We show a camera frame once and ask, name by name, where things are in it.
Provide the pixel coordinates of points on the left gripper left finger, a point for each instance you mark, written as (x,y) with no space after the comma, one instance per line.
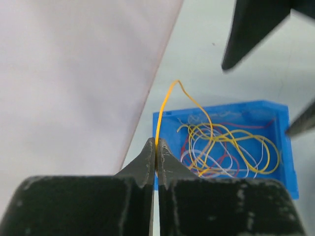
(118,205)

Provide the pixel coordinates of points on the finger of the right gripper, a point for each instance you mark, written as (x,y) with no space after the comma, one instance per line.
(252,21)
(305,122)

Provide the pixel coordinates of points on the blue plastic bin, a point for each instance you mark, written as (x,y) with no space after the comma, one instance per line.
(236,140)

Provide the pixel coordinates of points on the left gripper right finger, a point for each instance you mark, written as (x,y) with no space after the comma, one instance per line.
(193,206)

